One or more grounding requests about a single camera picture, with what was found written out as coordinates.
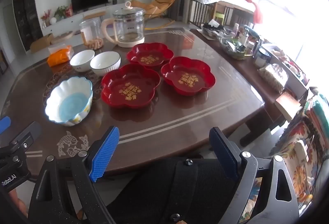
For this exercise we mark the person's left hand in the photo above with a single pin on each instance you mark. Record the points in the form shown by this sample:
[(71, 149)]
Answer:
[(18, 202)]

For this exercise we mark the glass bowl of packets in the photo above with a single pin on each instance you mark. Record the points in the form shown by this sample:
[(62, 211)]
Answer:
[(235, 50)]

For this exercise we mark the blue white scalloped bowl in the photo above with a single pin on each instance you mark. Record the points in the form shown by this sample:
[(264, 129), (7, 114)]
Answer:
[(69, 105)]

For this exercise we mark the wooden stool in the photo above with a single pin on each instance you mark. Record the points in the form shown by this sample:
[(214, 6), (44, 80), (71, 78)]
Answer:
[(93, 14)]

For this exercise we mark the red flowers in vase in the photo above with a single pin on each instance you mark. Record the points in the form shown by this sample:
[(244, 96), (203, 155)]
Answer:
[(46, 16)]

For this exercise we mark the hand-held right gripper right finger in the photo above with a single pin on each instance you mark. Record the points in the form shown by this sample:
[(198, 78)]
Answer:
[(223, 154)]

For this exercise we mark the red gift box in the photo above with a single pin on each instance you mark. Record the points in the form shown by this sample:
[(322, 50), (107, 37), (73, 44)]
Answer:
[(69, 11)]

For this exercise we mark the dark wall cabinet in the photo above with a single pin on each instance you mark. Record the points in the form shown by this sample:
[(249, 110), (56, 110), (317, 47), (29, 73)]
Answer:
[(27, 8)]

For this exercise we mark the wooden slatted bench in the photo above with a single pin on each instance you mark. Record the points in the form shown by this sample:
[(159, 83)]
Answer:
[(203, 12)]

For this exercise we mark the black tray of items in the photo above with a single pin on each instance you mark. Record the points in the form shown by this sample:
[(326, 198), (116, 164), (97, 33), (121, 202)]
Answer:
[(213, 27)]

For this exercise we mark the cardboard box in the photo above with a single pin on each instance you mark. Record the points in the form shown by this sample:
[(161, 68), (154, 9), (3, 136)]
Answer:
[(41, 44)]

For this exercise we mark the bushy potted plant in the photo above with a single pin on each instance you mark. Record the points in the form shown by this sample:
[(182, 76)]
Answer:
[(60, 12)]

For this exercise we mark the person's black garment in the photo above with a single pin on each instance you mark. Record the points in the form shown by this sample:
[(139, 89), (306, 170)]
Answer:
[(167, 188)]

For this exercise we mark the orange lounge chair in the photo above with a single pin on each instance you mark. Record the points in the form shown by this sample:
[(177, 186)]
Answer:
[(162, 0)]

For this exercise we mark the tan flat box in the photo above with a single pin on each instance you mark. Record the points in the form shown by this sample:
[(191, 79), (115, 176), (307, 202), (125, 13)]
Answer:
[(287, 105)]

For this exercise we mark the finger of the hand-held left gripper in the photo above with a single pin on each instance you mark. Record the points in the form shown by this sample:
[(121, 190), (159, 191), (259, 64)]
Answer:
[(28, 131), (4, 124)]

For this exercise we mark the orange tissue pack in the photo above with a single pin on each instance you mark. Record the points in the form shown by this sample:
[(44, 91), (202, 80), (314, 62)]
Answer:
[(60, 55)]

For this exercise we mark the red cloth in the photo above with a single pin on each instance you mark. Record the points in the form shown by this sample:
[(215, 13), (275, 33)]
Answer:
[(257, 12)]

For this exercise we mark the white ribbed bowl black rim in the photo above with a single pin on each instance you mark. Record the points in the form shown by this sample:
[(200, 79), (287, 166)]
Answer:
[(105, 62)]

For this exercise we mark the white jar dark lid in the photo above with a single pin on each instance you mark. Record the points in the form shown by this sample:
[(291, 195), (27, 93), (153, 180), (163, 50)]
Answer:
[(261, 58)]

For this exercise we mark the small white printed bowl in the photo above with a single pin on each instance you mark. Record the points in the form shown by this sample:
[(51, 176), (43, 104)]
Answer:
[(82, 58)]

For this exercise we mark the white storage box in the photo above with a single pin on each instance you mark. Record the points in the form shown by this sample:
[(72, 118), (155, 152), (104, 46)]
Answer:
[(295, 77)]

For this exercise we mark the green small chair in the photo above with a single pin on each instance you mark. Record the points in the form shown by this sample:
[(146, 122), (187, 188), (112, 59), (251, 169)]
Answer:
[(218, 18)]

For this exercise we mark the cluster of cosmetic bottles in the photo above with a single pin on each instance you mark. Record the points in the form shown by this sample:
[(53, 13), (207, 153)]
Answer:
[(244, 36)]

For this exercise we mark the red flower-shaped plate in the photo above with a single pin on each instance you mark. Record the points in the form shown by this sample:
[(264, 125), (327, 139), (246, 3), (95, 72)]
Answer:
[(150, 55), (128, 87), (187, 77)]

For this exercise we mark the clear plastic snack jar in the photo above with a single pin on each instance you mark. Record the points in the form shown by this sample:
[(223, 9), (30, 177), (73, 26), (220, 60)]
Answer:
[(90, 31)]

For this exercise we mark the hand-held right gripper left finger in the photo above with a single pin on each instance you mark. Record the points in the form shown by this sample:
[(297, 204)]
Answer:
[(105, 154)]

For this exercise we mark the stack of folded towels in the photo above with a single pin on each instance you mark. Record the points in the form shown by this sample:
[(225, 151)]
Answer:
[(317, 108)]

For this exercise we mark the white round vase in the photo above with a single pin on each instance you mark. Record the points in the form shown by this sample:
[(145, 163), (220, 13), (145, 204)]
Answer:
[(53, 21)]

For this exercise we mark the clear bag of snacks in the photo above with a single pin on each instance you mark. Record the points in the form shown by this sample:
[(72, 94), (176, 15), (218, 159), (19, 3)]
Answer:
[(273, 77)]

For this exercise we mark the white television cabinet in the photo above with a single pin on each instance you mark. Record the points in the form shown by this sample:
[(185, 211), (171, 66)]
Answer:
[(74, 19)]

